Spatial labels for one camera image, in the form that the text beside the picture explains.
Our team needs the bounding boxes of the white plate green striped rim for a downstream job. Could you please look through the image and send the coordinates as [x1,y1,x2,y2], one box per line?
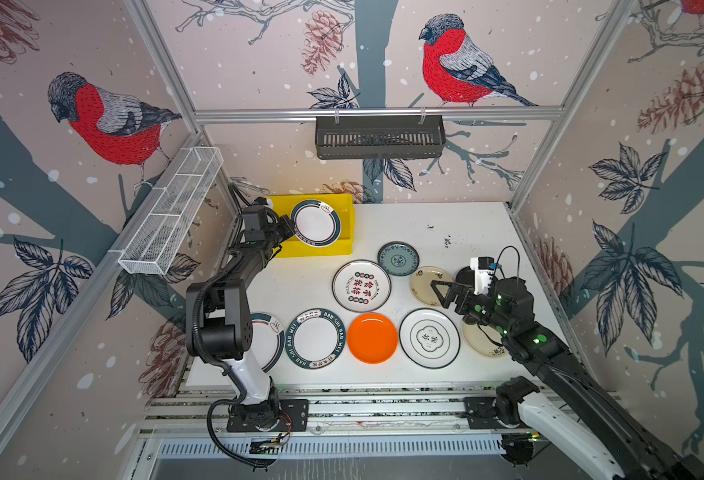
[291,199,342,248]

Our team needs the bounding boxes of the cream plate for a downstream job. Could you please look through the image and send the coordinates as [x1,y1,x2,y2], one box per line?
[461,321,508,359]
[409,266,454,307]

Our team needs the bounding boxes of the small teal patterned plate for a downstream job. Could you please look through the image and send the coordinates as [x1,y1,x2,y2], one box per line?
[377,241,420,277]

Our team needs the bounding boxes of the white plate red chinese characters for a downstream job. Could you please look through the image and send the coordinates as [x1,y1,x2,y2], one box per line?
[331,260,392,313]

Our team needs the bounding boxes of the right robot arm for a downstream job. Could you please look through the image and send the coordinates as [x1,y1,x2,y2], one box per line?
[431,277,704,479]

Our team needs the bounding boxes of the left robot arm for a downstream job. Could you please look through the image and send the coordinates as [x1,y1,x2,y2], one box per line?
[185,197,294,429]

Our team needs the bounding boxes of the white plate black clover pattern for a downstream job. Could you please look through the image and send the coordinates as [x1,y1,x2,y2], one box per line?
[399,308,461,370]

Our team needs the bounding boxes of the orange plate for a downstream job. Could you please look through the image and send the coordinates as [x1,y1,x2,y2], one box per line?
[347,312,399,364]

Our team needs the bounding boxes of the black hanging basket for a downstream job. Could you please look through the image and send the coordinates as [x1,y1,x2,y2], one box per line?
[315,115,446,160]

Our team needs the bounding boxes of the white plate green red rim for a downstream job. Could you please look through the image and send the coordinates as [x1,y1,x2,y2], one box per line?
[250,312,286,373]

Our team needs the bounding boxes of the white plate green lettered rim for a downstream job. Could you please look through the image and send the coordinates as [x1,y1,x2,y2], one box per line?
[285,308,347,370]

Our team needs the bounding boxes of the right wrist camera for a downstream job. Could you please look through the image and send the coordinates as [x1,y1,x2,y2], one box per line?
[469,256,497,295]

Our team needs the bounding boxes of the white wire mesh basket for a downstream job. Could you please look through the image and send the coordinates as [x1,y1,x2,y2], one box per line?
[118,146,223,275]

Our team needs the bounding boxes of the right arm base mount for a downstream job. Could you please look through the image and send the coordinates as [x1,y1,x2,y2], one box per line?
[462,396,522,430]

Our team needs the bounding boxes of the aluminium frame crossbar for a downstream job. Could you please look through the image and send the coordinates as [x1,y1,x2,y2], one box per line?
[193,106,565,125]

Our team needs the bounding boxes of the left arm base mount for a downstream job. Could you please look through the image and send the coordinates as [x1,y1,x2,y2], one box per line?
[226,399,309,433]

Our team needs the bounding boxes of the aluminium rail base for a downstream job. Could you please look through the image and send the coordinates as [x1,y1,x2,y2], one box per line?
[139,386,549,461]

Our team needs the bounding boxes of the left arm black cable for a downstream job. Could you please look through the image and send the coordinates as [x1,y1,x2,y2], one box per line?
[205,401,281,470]

